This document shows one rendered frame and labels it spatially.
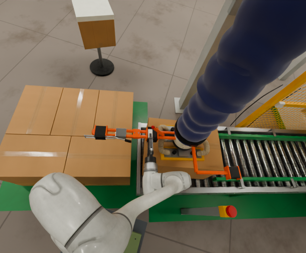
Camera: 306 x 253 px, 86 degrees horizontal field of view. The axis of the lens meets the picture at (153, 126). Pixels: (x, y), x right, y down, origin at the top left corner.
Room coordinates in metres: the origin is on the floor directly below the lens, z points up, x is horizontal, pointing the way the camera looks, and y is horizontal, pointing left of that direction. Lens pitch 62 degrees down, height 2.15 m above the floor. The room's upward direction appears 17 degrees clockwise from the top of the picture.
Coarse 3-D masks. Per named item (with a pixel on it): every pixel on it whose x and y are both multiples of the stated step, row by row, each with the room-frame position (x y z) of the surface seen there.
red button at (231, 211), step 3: (228, 207) 0.18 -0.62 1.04; (231, 207) 0.19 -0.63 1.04; (234, 207) 0.20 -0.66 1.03; (228, 210) 0.17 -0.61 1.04; (231, 210) 0.17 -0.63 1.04; (234, 210) 0.18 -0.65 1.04; (228, 213) 0.15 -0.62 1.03; (231, 213) 0.15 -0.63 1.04; (234, 213) 0.16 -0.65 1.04; (231, 216) 0.14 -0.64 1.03; (234, 216) 0.14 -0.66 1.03
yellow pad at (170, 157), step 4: (164, 148) 0.47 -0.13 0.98; (168, 148) 0.48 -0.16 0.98; (172, 148) 0.49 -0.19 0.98; (176, 148) 0.50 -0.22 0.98; (196, 148) 0.55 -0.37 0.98; (200, 148) 0.56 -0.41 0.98; (172, 152) 0.46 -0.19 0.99; (176, 152) 0.46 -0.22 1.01; (196, 152) 0.52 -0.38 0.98; (164, 156) 0.41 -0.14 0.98; (168, 156) 0.42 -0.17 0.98; (172, 156) 0.43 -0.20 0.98; (176, 156) 0.44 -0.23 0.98; (192, 156) 0.48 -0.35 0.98; (196, 156) 0.48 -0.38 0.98; (200, 156) 0.49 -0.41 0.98; (184, 160) 0.43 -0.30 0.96; (188, 160) 0.44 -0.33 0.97; (192, 160) 0.45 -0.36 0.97; (200, 160) 0.47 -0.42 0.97
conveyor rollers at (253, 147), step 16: (224, 144) 0.90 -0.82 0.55; (256, 144) 1.04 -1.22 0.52; (272, 144) 1.09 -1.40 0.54; (288, 144) 1.15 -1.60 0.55; (304, 144) 1.22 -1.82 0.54; (224, 160) 0.72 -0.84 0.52; (240, 160) 0.77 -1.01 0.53; (256, 160) 0.83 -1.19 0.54; (272, 160) 0.88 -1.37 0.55; (304, 160) 1.01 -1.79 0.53; (224, 176) 0.54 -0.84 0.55; (256, 176) 0.64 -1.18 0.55; (304, 176) 0.81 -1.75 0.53
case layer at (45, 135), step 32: (32, 96) 0.79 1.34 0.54; (64, 96) 0.90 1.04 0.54; (96, 96) 1.02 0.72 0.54; (128, 96) 1.15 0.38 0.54; (32, 128) 0.46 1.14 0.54; (64, 128) 0.55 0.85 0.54; (128, 128) 0.76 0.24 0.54; (0, 160) 0.10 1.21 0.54; (32, 160) 0.17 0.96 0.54; (64, 160) 0.25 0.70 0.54; (96, 160) 0.34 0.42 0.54; (128, 160) 0.42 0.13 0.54
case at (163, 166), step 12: (156, 120) 0.70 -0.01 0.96; (168, 120) 0.73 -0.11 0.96; (216, 132) 0.76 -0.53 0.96; (144, 144) 0.58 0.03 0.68; (156, 144) 0.49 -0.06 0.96; (168, 144) 0.52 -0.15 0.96; (216, 144) 0.65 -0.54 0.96; (144, 156) 0.44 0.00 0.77; (156, 156) 0.40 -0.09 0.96; (204, 156) 0.51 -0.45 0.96; (216, 156) 0.54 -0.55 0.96; (168, 168) 0.36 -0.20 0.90; (180, 168) 0.38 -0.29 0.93; (192, 168) 0.39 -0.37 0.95; (204, 168) 0.42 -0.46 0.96; (216, 168) 0.45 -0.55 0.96
